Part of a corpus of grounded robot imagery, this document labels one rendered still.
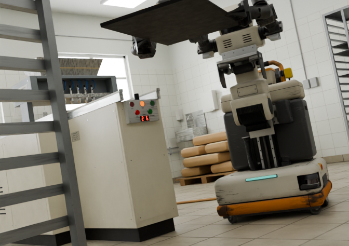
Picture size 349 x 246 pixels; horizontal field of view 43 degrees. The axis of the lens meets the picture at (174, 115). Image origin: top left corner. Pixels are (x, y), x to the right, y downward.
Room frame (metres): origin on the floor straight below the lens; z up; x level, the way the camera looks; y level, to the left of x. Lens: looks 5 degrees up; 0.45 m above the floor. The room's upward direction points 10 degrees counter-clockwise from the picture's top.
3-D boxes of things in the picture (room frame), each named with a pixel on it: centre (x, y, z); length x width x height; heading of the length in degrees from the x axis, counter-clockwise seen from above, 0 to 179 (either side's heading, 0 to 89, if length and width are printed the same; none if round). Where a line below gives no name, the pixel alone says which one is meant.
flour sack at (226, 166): (6.62, -0.76, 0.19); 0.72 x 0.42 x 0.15; 138
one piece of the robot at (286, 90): (2.96, -0.60, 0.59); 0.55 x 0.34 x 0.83; 66
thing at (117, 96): (3.32, 0.97, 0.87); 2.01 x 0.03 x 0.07; 43
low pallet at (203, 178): (6.82, -0.54, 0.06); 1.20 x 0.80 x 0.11; 46
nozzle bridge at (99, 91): (3.33, 0.78, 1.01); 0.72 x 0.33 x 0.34; 133
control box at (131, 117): (2.69, 0.19, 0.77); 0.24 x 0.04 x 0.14; 133
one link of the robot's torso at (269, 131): (2.70, -0.55, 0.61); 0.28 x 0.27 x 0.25; 66
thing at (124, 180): (2.96, 0.44, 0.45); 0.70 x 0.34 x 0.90; 43
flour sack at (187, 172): (7.03, -0.33, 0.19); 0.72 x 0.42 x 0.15; 136
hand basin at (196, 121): (7.70, -0.30, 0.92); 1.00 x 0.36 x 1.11; 43
